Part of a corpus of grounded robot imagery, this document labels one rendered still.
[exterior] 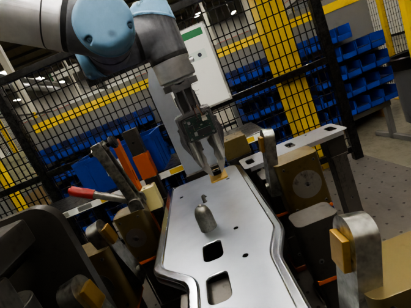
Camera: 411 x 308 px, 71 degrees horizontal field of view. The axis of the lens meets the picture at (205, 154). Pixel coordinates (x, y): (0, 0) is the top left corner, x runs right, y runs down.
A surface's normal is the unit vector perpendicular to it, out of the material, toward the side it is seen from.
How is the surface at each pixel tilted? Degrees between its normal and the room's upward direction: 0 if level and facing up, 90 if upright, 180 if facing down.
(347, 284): 78
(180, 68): 92
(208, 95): 90
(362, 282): 90
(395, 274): 0
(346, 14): 90
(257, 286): 0
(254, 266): 0
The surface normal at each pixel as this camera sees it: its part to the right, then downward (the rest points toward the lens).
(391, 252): -0.37, -0.90
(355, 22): 0.14, 0.19
